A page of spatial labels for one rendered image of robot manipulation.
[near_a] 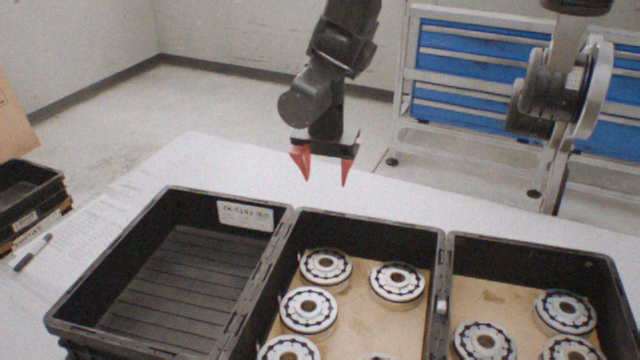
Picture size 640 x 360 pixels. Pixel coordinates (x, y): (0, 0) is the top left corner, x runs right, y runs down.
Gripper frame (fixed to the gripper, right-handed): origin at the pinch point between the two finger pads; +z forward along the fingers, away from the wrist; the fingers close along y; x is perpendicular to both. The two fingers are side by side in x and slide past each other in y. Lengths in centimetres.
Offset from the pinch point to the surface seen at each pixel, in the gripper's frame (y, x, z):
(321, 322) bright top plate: 3.0, -14.0, 19.9
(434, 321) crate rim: 21.1, -14.7, 12.9
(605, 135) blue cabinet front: 99, 167, 67
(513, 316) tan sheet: 35.8, -1.3, 23.3
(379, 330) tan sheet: 12.7, -10.7, 23.0
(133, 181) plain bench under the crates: -71, 35, 37
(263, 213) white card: -15.0, 6.4, 15.8
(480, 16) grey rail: 30, 177, 18
